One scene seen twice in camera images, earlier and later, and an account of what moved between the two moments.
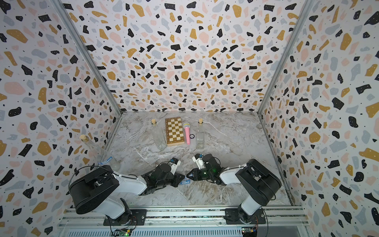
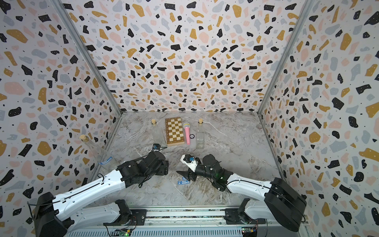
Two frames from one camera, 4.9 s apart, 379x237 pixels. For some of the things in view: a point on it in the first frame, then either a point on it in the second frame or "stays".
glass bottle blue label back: (158, 136) stays
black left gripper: (177, 179) → (165, 167)
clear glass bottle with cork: (200, 136) stays
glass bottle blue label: (104, 158) stays
